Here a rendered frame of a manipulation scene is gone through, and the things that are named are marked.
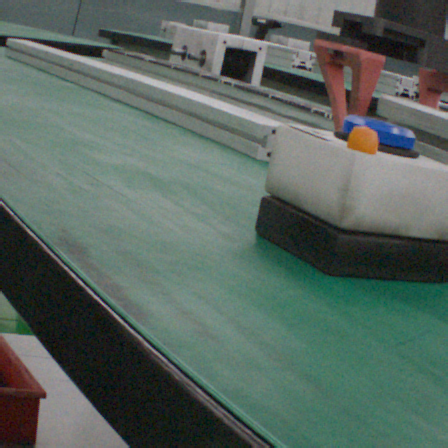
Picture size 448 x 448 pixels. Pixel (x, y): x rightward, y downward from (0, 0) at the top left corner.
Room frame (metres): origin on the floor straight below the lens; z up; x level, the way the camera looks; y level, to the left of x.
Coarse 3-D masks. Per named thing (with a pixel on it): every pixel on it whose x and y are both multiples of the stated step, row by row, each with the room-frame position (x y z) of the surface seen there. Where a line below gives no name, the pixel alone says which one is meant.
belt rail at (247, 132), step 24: (24, 48) 1.59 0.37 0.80; (48, 48) 1.55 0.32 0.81; (48, 72) 1.44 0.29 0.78; (72, 72) 1.34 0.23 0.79; (96, 72) 1.25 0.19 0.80; (120, 72) 1.21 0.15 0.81; (120, 96) 1.16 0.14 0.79; (144, 96) 1.12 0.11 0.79; (168, 96) 1.05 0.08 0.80; (192, 96) 1.02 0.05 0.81; (168, 120) 1.03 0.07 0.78; (192, 120) 0.99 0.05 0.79; (216, 120) 0.95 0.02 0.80; (240, 120) 0.90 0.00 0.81; (264, 120) 0.91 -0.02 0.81; (240, 144) 0.90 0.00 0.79; (264, 144) 0.87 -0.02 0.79
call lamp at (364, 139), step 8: (360, 128) 0.49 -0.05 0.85; (368, 128) 0.49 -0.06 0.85; (352, 136) 0.49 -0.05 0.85; (360, 136) 0.49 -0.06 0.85; (368, 136) 0.49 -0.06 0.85; (376, 136) 0.49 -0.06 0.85; (352, 144) 0.49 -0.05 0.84; (360, 144) 0.49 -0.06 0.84; (368, 144) 0.49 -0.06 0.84; (376, 144) 0.49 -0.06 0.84; (368, 152) 0.49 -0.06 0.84; (376, 152) 0.49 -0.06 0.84
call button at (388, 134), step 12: (348, 120) 0.53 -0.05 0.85; (360, 120) 0.52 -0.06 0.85; (372, 120) 0.53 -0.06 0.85; (348, 132) 0.52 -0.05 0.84; (384, 132) 0.51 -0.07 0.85; (396, 132) 0.52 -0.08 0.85; (408, 132) 0.52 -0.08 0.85; (384, 144) 0.52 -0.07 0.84; (396, 144) 0.52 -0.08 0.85; (408, 144) 0.52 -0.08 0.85
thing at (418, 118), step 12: (384, 96) 0.67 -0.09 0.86; (396, 96) 0.68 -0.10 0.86; (384, 108) 0.67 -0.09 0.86; (396, 108) 0.66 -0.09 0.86; (408, 108) 0.65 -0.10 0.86; (420, 108) 0.64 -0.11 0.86; (432, 108) 0.64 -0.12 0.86; (396, 120) 0.66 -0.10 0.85; (408, 120) 0.64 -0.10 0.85; (420, 120) 0.63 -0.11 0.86; (432, 120) 0.62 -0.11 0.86; (444, 120) 0.61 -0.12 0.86; (420, 132) 0.65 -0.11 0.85; (432, 132) 0.62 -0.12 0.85; (444, 132) 0.61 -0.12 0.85; (420, 144) 0.63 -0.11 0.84; (432, 144) 0.64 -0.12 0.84; (444, 144) 0.62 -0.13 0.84; (432, 156) 0.62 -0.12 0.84; (444, 156) 0.61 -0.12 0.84
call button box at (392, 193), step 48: (288, 144) 0.53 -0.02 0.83; (336, 144) 0.50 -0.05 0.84; (288, 192) 0.53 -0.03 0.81; (336, 192) 0.49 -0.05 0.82; (384, 192) 0.49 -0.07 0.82; (432, 192) 0.50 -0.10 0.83; (288, 240) 0.52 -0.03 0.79; (336, 240) 0.48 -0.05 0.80; (384, 240) 0.49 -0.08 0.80; (432, 240) 0.51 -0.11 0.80
